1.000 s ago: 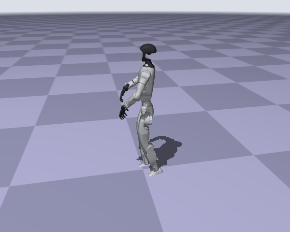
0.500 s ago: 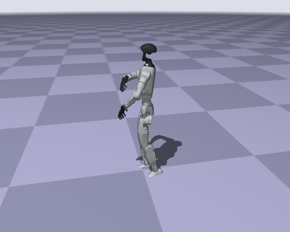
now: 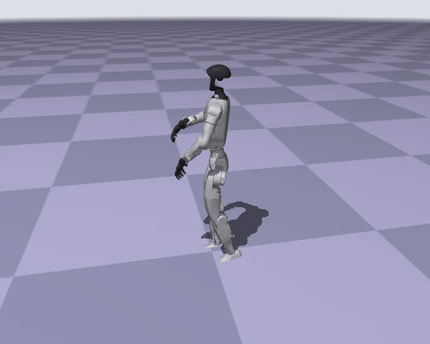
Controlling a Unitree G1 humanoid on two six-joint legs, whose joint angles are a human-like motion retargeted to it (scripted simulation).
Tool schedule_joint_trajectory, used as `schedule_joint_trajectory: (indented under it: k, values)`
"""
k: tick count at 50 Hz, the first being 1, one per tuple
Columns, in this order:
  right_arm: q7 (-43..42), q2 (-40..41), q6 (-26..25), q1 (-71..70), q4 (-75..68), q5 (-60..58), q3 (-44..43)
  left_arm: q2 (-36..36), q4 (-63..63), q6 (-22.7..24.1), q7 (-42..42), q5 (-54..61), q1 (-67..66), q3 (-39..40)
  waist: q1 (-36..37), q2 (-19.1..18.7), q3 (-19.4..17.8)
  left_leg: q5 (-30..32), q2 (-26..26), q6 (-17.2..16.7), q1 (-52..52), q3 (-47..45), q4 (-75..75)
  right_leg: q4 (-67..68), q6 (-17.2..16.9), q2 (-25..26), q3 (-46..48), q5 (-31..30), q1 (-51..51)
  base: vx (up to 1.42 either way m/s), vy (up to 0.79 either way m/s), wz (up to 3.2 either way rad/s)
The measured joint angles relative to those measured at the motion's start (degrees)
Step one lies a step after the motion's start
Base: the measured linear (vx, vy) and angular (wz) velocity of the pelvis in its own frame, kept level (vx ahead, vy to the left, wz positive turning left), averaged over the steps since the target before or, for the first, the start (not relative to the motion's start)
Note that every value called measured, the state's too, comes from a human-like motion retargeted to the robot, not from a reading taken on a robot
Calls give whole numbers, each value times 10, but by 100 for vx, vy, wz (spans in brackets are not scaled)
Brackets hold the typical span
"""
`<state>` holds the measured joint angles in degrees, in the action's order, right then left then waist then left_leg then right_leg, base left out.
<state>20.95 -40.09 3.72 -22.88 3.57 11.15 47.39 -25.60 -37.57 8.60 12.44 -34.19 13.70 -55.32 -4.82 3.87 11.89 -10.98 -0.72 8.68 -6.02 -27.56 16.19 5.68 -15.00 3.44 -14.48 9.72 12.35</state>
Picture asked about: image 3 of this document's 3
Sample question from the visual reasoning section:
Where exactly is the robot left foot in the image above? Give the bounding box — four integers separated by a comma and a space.
219, 249, 242, 262

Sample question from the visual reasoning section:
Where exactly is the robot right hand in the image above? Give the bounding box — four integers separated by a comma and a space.
171, 118, 189, 143

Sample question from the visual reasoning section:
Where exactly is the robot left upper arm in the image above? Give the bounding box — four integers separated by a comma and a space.
199, 102, 222, 150

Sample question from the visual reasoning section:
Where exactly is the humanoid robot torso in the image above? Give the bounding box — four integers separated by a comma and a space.
204, 95, 230, 172

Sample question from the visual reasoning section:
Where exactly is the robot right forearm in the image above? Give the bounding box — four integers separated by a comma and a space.
182, 111, 204, 128

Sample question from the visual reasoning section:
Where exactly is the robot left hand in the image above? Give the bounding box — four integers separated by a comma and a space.
175, 159, 188, 180

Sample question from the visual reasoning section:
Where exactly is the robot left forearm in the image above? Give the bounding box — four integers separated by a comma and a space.
180, 136, 202, 164

